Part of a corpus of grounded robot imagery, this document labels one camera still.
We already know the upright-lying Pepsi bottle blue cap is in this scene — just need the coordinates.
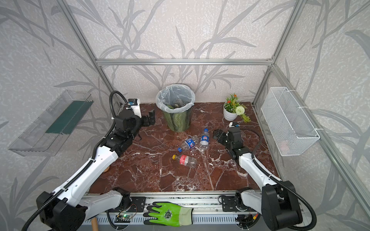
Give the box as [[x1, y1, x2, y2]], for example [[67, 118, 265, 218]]
[[199, 128, 210, 152]]

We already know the crushed Pepsi bottle blue cap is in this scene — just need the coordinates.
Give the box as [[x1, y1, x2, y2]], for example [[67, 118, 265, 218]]
[[177, 135, 199, 153]]

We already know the red label bottle yellow cap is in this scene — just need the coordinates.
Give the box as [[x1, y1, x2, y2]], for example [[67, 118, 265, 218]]
[[172, 155, 198, 168]]

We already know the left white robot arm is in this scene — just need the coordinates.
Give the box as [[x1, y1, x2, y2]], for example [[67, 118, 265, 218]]
[[30, 109, 156, 231]]

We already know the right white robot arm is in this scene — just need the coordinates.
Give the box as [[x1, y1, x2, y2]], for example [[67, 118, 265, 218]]
[[213, 126, 303, 231]]

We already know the green wood-pattern trash bin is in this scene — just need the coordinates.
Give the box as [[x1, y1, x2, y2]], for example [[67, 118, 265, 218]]
[[163, 108, 192, 132]]

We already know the clear plastic bin liner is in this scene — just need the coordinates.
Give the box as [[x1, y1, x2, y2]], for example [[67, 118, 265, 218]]
[[156, 84, 196, 113]]

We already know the white flower pot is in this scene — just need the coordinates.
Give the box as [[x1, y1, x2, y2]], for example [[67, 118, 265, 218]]
[[223, 103, 238, 121]]

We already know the artificial green flower plant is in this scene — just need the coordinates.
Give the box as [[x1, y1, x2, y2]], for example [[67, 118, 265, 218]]
[[225, 94, 251, 123]]

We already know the green work glove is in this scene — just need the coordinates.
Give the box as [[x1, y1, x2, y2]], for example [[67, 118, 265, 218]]
[[143, 202, 194, 227]]

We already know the green circuit board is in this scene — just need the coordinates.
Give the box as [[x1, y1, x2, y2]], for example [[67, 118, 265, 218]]
[[114, 214, 135, 224]]

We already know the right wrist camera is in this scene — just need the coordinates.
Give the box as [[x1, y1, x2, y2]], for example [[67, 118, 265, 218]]
[[228, 121, 240, 128]]

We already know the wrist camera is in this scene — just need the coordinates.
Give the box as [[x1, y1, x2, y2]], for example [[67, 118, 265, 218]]
[[228, 121, 240, 128], [128, 98, 142, 118]]

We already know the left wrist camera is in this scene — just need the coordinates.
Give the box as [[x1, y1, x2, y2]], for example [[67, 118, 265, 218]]
[[128, 98, 142, 118]]

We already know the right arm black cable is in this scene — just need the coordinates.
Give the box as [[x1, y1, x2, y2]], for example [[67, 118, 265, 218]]
[[239, 127, 318, 231]]

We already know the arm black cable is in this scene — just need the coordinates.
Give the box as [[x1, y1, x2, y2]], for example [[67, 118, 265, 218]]
[[21, 90, 129, 231], [239, 127, 318, 231]]

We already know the white wire mesh basket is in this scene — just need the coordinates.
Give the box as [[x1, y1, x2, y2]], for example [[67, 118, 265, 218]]
[[261, 87, 320, 157]]

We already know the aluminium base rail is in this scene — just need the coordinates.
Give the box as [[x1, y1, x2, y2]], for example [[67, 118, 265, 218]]
[[94, 190, 265, 229]]

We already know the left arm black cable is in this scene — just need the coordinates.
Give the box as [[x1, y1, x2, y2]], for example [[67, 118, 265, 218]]
[[21, 90, 129, 231]]

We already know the clear acrylic wall shelf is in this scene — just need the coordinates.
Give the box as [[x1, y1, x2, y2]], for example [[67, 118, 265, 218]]
[[8, 90, 93, 157]]

